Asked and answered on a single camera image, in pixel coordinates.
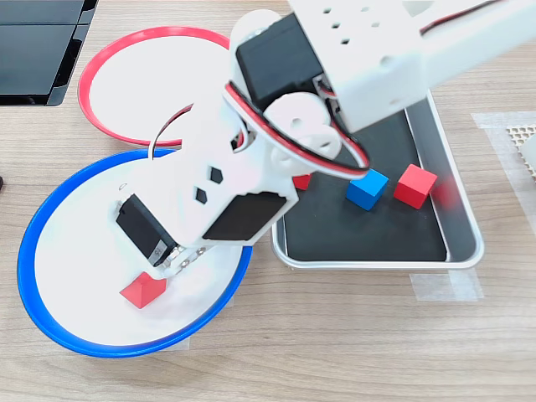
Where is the red cube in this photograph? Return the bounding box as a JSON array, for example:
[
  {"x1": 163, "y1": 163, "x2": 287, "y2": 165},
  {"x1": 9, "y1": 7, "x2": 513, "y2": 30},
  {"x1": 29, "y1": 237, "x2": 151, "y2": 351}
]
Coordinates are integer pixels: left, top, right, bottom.
[
  {"x1": 291, "y1": 173, "x2": 314, "y2": 192},
  {"x1": 118, "y1": 271, "x2": 168, "y2": 311},
  {"x1": 392, "y1": 163, "x2": 439, "y2": 210}
]

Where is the blue cube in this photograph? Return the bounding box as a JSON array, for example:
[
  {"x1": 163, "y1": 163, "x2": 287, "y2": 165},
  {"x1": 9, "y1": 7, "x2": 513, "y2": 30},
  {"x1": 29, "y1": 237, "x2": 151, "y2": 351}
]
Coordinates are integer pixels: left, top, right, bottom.
[{"x1": 345, "y1": 168, "x2": 390, "y2": 212}]

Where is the blue-rimmed white plate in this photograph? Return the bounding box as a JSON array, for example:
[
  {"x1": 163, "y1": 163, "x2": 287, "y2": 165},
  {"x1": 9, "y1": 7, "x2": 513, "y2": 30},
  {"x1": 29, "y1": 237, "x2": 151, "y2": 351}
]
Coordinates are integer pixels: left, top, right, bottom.
[{"x1": 16, "y1": 147, "x2": 255, "y2": 359}]

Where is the black tray mat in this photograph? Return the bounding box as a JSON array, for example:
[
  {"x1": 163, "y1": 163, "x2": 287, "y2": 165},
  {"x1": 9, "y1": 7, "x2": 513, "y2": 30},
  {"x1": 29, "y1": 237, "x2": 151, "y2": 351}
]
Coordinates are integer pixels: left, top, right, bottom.
[{"x1": 282, "y1": 106, "x2": 448, "y2": 263}]

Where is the red-rimmed white plate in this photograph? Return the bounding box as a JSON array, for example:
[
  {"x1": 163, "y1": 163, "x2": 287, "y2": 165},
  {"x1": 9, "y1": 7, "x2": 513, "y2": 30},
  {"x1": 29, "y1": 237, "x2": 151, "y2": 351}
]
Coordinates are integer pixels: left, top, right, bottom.
[{"x1": 77, "y1": 25, "x2": 235, "y2": 147}]

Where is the steel tray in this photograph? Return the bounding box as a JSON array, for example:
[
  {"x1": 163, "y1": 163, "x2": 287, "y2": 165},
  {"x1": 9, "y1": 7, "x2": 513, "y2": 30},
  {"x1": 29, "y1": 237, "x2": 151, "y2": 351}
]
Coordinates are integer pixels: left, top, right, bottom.
[{"x1": 271, "y1": 90, "x2": 486, "y2": 270}]

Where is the black glossy panel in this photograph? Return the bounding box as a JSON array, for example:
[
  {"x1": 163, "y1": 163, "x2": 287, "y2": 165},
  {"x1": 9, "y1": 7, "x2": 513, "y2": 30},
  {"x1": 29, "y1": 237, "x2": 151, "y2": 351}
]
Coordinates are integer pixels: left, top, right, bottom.
[{"x1": 0, "y1": 0, "x2": 100, "y2": 106}]

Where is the pale perforated base plate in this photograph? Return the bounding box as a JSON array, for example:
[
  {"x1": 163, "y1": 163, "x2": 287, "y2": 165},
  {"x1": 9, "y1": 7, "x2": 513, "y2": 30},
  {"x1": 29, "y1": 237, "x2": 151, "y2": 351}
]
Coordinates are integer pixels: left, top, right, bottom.
[{"x1": 505, "y1": 124, "x2": 536, "y2": 181}]

